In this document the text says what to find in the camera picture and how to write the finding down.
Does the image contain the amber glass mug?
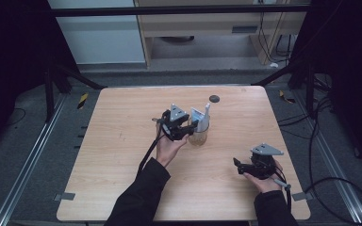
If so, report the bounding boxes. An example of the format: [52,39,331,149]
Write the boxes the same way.
[188,116,210,147]

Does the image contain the white and blue tube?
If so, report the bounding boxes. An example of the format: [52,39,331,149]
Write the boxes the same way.
[189,106,206,124]

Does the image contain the grey table bracket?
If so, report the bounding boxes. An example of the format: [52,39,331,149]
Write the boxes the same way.
[54,192,76,202]
[291,191,315,202]

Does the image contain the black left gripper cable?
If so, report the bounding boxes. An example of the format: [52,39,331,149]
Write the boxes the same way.
[137,123,168,178]

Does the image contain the light wooden desk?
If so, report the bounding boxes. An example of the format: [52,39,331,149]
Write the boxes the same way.
[133,0,311,68]

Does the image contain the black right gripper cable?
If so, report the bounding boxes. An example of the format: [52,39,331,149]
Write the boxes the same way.
[271,170,294,215]

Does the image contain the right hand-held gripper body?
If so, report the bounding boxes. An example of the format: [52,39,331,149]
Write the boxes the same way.
[245,142,286,181]

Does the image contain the person's left hand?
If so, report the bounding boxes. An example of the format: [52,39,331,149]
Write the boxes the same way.
[155,123,190,169]

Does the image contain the yellow and black tape strip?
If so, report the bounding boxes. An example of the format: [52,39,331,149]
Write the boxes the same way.
[76,92,90,110]
[278,89,296,105]

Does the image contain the aluminium floor rail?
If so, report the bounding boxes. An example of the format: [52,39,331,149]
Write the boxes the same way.
[0,93,68,226]
[291,90,362,224]

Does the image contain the person's right hand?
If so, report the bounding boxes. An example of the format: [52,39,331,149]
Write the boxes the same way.
[242,159,286,194]

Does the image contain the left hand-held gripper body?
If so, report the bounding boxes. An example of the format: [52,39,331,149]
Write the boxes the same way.
[152,104,191,141]

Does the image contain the black hanging cables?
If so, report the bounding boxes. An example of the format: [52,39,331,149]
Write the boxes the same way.
[257,0,296,65]

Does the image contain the white cabinet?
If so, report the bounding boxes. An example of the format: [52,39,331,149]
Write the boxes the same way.
[47,0,147,66]

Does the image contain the black horizontal frame bar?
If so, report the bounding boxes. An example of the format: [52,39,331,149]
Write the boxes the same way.
[49,4,313,18]

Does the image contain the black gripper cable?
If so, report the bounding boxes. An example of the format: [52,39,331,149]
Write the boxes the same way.
[137,123,168,178]
[271,170,294,215]

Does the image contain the black floor cable loop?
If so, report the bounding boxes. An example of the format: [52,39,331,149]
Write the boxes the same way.
[304,93,362,226]

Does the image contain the dark curtain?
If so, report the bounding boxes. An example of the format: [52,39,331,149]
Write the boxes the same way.
[0,0,76,154]
[290,0,362,173]

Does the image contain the black stand frame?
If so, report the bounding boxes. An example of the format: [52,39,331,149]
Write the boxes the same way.
[43,59,107,123]
[251,59,317,121]

